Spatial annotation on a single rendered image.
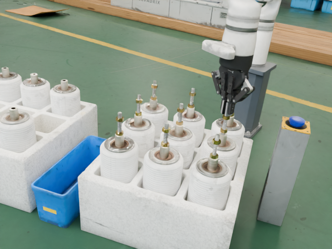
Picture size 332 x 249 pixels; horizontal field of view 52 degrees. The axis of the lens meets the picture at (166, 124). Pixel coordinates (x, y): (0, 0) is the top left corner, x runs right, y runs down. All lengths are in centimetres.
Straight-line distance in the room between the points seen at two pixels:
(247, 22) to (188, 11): 250
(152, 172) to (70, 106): 46
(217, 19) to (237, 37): 235
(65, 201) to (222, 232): 40
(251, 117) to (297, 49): 144
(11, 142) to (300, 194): 91
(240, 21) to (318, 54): 206
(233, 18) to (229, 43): 5
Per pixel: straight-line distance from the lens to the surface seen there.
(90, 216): 93
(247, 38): 76
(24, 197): 103
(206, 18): 315
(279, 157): 94
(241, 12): 75
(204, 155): 89
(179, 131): 90
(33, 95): 121
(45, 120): 119
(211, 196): 79
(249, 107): 142
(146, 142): 93
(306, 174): 134
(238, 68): 77
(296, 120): 92
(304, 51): 280
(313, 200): 123
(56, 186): 106
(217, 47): 74
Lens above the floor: 70
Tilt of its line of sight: 28 degrees down
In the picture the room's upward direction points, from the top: 5 degrees clockwise
